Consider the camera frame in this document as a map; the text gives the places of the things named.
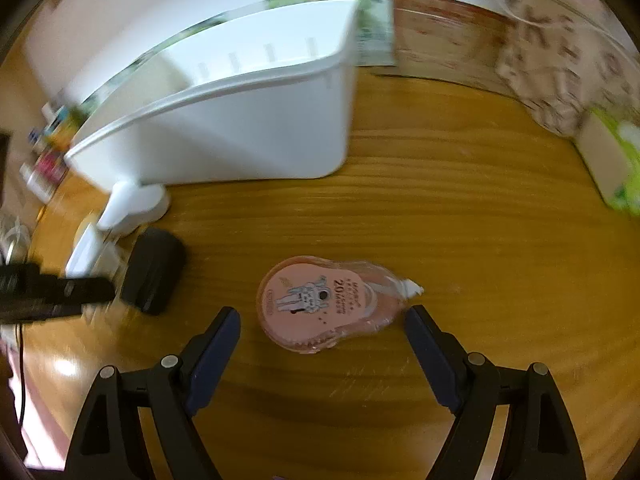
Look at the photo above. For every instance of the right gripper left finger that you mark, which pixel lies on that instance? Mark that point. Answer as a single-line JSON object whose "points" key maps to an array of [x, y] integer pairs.
{"points": [[108, 441]]}

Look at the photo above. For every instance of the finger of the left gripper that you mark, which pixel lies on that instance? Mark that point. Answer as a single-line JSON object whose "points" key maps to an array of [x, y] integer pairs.
{"points": [[29, 296]]}

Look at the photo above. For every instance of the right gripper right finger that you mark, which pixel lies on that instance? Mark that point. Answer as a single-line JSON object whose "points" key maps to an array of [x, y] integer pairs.
{"points": [[539, 441]]}

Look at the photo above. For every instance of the black power adapter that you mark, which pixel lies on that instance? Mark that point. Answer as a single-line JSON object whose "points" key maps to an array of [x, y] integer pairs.
{"points": [[153, 271]]}

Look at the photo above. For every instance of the pink correction tape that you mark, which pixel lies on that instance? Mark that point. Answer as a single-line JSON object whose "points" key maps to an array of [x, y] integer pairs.
{"points": [[306, 304]]}

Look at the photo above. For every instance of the round gold compact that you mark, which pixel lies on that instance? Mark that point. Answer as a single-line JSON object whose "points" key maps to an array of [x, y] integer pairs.
{"points": [[89, 220]]}

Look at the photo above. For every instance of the white square charger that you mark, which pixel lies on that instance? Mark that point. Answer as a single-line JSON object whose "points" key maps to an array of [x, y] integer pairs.
{"points": [[94, 254]]}

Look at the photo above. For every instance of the white spray bottle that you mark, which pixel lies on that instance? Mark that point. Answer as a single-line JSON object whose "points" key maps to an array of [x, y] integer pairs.
{"points": [[38, 184]]}

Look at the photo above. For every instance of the pink can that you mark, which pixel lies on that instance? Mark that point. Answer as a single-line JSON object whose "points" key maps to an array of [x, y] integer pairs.
{"points": [[52, 166]]}

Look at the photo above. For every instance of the orange juice carton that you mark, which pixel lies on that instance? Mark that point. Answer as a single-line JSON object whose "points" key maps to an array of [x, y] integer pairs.
{"points": [[65, 125]]}

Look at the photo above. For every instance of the green tissue pack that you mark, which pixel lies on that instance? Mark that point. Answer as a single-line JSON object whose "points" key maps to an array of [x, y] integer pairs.
{"points": [[609, 146]]}

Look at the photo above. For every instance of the white plastic storage bin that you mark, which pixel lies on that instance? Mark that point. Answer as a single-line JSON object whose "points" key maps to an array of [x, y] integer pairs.
{"points": [[265, 96]]}

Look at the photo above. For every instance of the beige letter print bag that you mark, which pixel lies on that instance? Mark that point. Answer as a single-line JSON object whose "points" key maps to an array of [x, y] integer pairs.
{"points": [[560, 63]]}

